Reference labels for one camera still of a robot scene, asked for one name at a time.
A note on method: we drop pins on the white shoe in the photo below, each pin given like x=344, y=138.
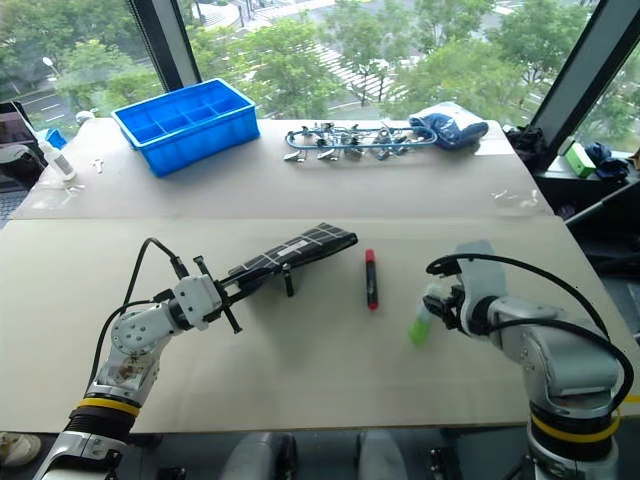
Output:
x=17, y=449

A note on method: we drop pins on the black grid pouch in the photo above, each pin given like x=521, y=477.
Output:
x=305, y=247

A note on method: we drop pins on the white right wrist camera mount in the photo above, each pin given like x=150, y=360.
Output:
x=482, y=272

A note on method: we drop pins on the green highlighter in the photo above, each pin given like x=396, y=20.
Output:
x=420, y=330

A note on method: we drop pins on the red and black marker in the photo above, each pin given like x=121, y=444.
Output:
x=371, y=285

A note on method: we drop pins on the small white plastic piece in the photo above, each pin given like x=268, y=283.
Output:
x=99, y=165

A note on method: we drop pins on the black cloth bundle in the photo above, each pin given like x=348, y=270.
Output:
x=527, y=145

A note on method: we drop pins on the white squeeze bottle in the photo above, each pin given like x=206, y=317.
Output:
x=59, y=162

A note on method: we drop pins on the grey rounded shape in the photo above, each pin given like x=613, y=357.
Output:
x=382, y=456
x=260, y=457

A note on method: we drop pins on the small blue object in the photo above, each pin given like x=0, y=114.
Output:
x=56, y=138

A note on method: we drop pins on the blue divided plastic bin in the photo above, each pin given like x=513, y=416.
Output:
x=185, y=127

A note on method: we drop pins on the blue clip drying hanger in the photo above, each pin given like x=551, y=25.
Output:
x=350, y=142

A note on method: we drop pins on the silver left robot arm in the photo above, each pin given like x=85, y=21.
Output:
x=131, y=334

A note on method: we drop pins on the green box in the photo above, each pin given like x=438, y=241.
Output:
x=580, y=160

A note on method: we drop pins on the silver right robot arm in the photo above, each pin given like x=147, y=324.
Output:
x=565, y=355

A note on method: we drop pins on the black window frame post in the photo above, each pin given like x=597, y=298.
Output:
x=167, y=42
x=580, y=65

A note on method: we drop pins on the dark blue cloth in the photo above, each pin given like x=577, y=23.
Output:
x=607, y=162

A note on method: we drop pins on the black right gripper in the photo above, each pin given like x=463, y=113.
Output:
x=456, y=305

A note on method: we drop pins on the blue cloth in plastic bag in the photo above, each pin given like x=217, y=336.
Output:
x=450, y=127

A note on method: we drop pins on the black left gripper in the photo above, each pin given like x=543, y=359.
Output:
x=231, y=318

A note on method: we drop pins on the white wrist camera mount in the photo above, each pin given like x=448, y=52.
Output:
x=482, y=272
x=196, y=299

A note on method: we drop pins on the clear tape strip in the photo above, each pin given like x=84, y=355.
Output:
x=515, y=198

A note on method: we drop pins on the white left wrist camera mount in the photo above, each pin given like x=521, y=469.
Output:
x=196, y=299

